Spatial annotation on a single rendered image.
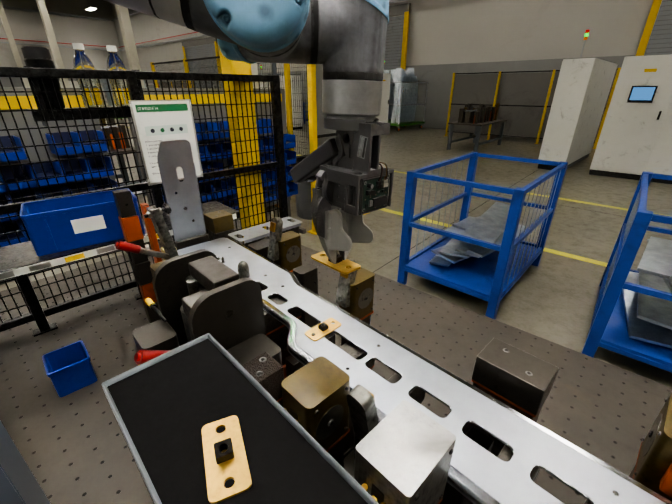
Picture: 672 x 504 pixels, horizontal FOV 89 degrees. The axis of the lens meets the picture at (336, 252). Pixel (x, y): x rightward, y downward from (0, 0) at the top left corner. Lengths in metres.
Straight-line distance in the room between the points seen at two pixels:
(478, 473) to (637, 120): 7.89
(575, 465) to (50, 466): 1.07
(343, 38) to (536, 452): 0.62
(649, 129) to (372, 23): 7.92
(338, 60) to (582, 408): 1.08
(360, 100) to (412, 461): 0.42
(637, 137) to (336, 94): 7.95
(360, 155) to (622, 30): 14.22
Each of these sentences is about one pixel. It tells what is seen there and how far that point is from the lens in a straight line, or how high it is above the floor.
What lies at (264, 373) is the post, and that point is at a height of 1.10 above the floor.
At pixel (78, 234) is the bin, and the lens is 1.36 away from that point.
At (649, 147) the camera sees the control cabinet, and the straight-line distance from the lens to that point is 8.30.
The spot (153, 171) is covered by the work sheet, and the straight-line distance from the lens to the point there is 1.56.
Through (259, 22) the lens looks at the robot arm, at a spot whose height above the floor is 1.53.
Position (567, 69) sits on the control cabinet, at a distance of 8.37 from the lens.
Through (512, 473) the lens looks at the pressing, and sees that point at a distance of 0.63.
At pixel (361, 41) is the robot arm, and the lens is 0.45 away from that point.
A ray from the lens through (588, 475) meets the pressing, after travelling 0.67.
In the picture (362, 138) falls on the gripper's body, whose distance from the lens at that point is 0.44.
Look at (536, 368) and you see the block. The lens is 0.75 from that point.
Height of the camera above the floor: 1.49
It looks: 25 degrees down
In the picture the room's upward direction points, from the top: straight up
